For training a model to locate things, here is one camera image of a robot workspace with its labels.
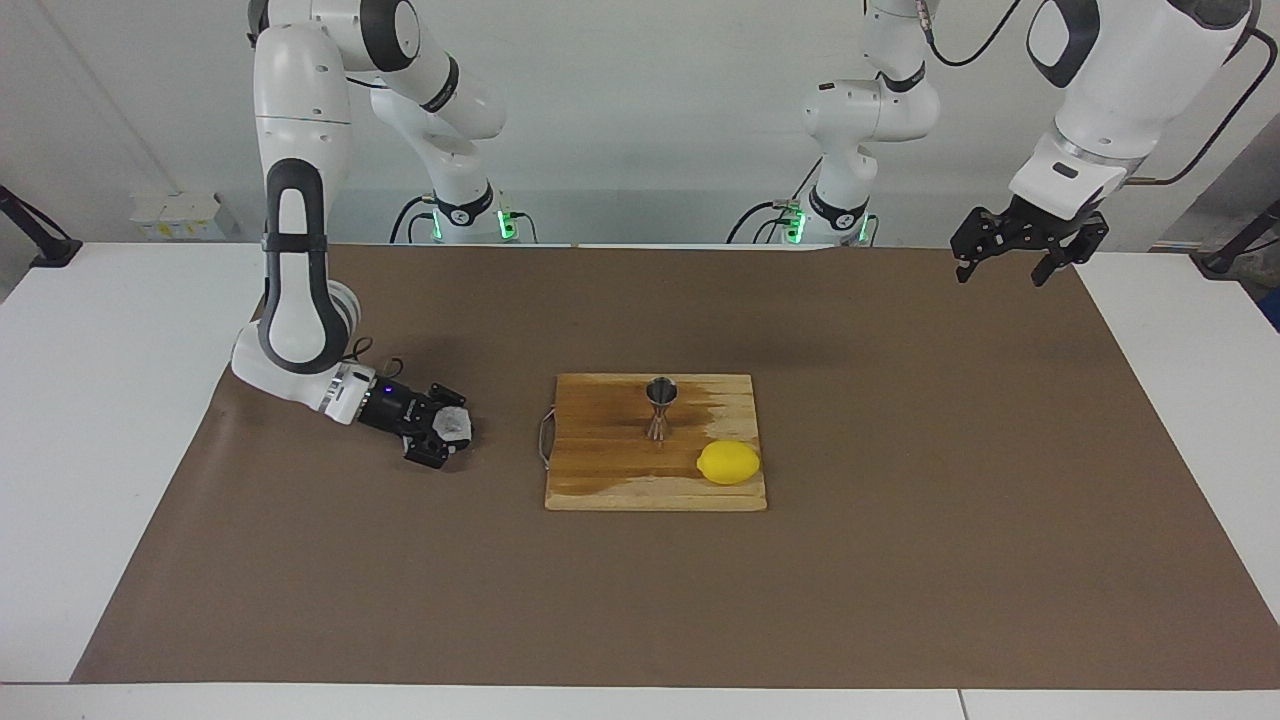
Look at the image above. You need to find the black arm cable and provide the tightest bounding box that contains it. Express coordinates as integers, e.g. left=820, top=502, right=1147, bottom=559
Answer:
left=922, top=0, right=1280, bottom=189
left=343, top=335, right=407, bottom=387

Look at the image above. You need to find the yellow lemon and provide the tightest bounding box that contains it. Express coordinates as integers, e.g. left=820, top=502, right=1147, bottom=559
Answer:
left=696, top=439, right=763, bottom=487

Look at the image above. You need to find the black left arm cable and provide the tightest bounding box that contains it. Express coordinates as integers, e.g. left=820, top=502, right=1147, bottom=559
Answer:
left=922, top=0, right=1280, bottom=189

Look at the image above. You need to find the black base cable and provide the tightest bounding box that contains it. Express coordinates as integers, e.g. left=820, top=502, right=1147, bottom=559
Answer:
left=727, top=150, right=813, bottom=246
left=390, top=193, right=442, bottom=245

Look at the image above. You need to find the black left base cable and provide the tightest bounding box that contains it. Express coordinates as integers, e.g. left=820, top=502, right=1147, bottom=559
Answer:
left=727, top=150, right=813, bottom=246

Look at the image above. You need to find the white background box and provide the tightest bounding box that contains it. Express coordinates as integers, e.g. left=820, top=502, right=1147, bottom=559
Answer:
left=128, top=190, right=224, bottom=242

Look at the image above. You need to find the steel double jigger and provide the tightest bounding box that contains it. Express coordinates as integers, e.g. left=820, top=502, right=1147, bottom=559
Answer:
left=645, top=376, right=680, bottom=443

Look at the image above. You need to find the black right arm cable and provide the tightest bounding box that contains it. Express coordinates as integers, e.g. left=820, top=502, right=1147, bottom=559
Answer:
left=343, top=335, right=407, bottom=387

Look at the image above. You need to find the brown table mat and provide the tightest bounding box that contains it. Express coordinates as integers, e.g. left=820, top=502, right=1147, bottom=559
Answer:
left=70, top=243, right=1280, bottom=692

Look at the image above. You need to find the wooden cutting board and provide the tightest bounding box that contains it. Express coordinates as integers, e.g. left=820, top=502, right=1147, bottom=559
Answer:
left=538, top=373, right=770, bottom=513

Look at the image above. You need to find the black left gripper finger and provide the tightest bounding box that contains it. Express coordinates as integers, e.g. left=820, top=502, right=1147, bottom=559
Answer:
left=950, top=207, right=1003, bottom=287
left=1031, top=224, right=1110, bottom=289

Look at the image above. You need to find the black clamp stand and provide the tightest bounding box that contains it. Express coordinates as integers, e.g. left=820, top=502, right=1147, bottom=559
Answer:
left=0, top=185, right=83, bottom=269
left=1198, top=198, right=1280, bottom=279

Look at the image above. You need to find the black right base cable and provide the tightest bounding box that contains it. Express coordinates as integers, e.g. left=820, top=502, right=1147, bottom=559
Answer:
left=390, top=193, right=442, bottom=245

